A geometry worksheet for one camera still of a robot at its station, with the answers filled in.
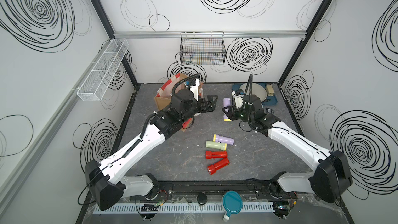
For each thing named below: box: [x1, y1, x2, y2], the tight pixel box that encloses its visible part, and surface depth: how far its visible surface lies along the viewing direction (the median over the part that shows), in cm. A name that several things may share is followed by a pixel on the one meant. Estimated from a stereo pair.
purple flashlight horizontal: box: [212, 133, 235, 146], surface depth 91 cm
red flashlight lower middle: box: [205, 150, 228, 160], surface depth 84 cm
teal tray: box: [232, 82, 278, 106], surface depth 113 cm
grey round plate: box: [239, 82, 268, 103], surface depth 118 cm
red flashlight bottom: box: [207, 158, 231, 175], surface depth 81 cm
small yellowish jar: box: [266, 84, 275, 97], surface depth 114 cm
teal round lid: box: [222, 190, 244, 222], surface depth 66 cm
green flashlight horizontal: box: [205, 141, 228, 151], surface depth 88 cm
